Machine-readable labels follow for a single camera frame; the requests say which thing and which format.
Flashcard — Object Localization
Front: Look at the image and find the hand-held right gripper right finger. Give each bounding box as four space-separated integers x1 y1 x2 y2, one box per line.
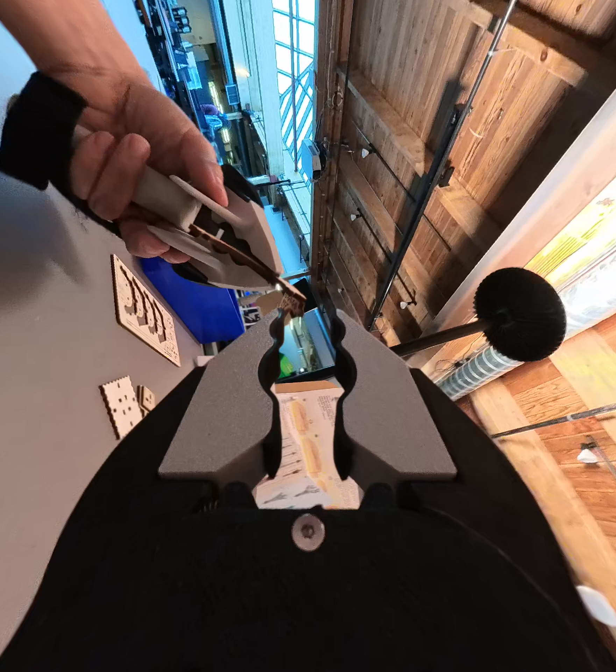
333 310 457 483

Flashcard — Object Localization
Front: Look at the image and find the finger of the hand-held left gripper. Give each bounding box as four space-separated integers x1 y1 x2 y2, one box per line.
169 175 286 278
147 226 283 291

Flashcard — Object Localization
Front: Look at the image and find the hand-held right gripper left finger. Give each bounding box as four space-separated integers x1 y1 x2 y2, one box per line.
158 310 288 489

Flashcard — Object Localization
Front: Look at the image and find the wooden arch frame assembly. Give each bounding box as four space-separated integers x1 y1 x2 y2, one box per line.
186 225 307 317

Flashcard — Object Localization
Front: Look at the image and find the grey desk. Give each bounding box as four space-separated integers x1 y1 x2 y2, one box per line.
0 0 219 672

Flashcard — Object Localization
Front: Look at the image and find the person's left hand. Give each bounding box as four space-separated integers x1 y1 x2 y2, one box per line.
51 71 230 263

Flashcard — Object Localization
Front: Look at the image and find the plain blue plastic bin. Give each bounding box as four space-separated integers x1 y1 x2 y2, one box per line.
139 256 247 345

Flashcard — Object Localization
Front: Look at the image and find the wooden sheet with arch cutouts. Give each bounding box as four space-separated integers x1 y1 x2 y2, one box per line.
110 254 182 367

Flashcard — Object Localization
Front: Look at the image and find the folded paper instruction sheet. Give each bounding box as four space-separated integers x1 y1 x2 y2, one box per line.
254 382 362 510

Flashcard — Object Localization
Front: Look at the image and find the serrated square wooden plate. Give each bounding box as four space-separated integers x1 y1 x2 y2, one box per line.
99 375 144 441

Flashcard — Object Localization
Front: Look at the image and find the computer monitor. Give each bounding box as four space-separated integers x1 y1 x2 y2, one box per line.
278 306 338 381

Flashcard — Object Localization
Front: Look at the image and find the tall lattice window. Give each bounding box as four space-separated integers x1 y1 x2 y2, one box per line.
271 0 317 174

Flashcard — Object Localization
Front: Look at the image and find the white wall device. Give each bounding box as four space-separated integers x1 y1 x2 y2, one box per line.
302 138 323 183

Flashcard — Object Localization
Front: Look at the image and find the silver air duct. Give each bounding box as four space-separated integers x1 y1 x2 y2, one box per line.
436 344 525 402

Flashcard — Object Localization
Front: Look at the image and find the black ceiling track rail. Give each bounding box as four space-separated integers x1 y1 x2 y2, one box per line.
366 0 516 331

